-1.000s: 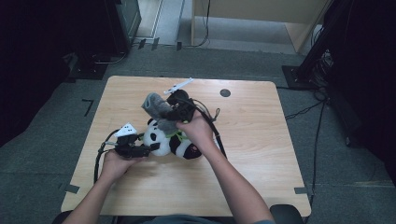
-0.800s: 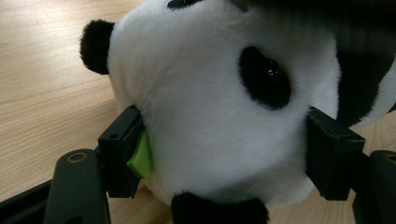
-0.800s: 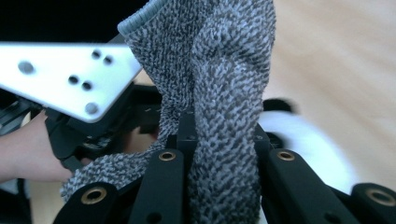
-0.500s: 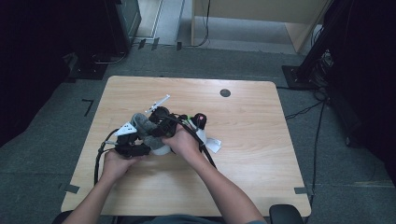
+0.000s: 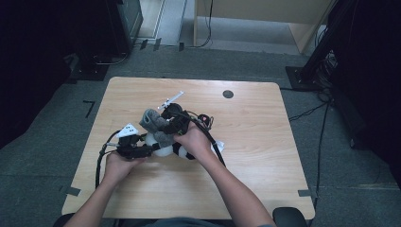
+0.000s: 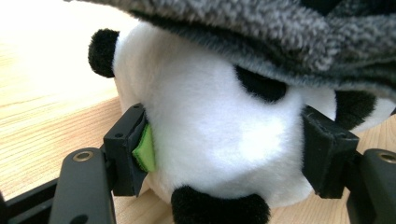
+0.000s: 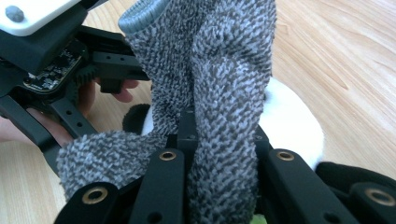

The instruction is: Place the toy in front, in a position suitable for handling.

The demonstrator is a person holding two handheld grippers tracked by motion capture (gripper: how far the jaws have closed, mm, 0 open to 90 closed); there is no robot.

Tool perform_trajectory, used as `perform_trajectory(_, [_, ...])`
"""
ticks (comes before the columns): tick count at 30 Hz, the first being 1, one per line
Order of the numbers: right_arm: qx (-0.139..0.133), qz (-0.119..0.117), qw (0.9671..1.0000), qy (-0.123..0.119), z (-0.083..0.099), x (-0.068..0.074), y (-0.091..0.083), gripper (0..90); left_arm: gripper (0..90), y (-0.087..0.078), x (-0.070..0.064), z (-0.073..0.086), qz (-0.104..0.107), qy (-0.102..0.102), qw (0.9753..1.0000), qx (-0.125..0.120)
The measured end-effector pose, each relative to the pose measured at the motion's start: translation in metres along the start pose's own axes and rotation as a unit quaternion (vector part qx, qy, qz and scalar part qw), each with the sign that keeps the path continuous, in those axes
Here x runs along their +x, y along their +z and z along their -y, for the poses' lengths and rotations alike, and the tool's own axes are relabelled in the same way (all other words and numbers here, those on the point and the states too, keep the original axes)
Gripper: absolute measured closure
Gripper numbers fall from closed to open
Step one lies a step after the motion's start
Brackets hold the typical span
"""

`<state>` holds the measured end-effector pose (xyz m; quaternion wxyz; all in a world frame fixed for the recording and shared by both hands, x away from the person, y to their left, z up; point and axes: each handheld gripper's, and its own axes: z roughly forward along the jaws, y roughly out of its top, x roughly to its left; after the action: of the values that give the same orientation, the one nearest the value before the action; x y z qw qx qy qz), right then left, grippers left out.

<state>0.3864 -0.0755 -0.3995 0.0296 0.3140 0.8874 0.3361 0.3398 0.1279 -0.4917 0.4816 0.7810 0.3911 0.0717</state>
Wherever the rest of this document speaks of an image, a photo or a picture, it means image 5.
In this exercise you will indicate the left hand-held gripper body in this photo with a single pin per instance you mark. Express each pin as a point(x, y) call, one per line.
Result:
point(130, 146)

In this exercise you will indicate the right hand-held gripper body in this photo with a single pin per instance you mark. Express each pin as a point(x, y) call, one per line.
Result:
point(178, 118)

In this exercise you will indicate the panda plush toy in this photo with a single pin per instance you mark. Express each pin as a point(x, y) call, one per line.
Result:
point(162, 151)

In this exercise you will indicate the grey cloth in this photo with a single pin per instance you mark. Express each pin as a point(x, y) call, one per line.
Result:
point(151, 121)

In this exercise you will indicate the person's left hand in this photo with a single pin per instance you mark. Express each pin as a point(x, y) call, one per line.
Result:
point(121, 167)

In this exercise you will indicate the person's right hand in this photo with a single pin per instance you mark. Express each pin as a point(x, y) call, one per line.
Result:
point(194, 140)

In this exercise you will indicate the dark round table grommet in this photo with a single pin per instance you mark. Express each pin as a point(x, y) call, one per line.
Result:
point(228, 94)

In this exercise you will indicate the black tape strip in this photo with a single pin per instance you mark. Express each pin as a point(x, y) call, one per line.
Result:
point(181, 46)
point(157, 44)
point(143, 44)

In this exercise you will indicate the grey tape strip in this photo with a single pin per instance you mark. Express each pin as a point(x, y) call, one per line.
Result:
point(73, 191)
point(304, 193)

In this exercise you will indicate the person's grey-blue clothing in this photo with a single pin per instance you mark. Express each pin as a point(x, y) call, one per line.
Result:
point(183, 222)

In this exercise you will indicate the black cabinet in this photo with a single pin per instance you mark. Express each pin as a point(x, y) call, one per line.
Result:
point(126, 22)

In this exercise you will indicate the dark curtain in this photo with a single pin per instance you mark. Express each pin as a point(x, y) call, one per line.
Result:
point(31, 63)
point(372, 78)

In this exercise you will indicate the light wooden cabinet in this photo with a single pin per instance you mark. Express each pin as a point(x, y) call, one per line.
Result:
point(252, 9)

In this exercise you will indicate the black metal stand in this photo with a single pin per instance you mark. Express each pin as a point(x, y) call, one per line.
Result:
point(318, 53)

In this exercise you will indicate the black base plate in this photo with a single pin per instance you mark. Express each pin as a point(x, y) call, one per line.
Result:
point(90, 72)

